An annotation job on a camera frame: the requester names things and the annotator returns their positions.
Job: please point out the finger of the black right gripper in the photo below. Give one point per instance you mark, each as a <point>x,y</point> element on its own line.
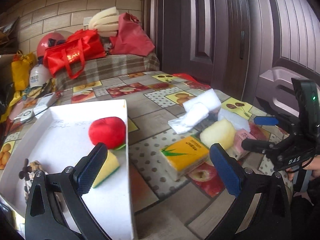
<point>266,120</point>

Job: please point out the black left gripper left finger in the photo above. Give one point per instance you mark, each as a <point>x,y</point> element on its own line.
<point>44,218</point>

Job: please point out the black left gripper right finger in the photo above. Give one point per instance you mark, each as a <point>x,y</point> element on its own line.
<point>271,219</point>

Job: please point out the pink tissue pack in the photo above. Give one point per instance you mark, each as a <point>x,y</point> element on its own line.
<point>237,150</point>

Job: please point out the pale yellow foam sponge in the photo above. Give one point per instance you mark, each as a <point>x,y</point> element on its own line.
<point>221,132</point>

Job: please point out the brown braided rope toy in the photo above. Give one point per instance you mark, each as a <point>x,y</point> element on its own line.
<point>27,174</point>

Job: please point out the yellow green scrub sponge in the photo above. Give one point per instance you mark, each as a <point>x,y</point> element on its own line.
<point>110,165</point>

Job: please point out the yellow tissue pack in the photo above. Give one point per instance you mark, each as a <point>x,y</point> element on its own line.
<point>183,156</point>

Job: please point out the red plush apple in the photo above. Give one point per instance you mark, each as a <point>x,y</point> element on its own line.
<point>111,131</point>

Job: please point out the person's right hand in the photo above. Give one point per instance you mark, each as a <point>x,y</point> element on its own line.
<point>314,166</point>

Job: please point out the white flat foam pad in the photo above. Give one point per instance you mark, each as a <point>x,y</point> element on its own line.
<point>237,121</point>

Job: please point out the white foam tray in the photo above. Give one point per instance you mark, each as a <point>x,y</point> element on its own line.
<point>60,139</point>

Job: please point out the white tissue packet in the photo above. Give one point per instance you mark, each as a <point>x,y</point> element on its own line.
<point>186,122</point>

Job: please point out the fruit pattern tablecloth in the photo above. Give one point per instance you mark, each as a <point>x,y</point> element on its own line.
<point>140,200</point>

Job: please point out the red plastic bag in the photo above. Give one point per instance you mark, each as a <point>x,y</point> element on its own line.
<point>185,76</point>

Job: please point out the white round charger device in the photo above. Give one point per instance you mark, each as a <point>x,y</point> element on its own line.
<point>27,116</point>

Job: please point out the white power bank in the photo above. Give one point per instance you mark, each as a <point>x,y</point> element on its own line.
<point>45,102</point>

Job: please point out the dark wooden door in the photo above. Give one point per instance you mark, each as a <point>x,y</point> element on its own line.
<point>207,39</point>

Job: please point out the white safety helmet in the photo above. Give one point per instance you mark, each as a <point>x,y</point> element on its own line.
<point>39,75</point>

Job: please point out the plaid cloth covered bench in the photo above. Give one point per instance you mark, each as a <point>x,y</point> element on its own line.
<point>108,67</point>

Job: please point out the yellow shopping bag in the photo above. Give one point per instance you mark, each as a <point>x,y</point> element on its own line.
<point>20,67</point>

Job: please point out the dark red fabric bag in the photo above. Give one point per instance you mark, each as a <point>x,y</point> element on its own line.
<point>131,38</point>

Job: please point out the red shiny tote bag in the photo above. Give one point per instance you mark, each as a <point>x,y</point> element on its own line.
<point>72,55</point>

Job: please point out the pink red helmet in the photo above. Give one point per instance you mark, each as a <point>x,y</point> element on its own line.
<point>49,40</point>

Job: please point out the cream foam sheets stack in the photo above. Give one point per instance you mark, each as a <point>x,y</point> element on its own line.
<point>106,22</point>

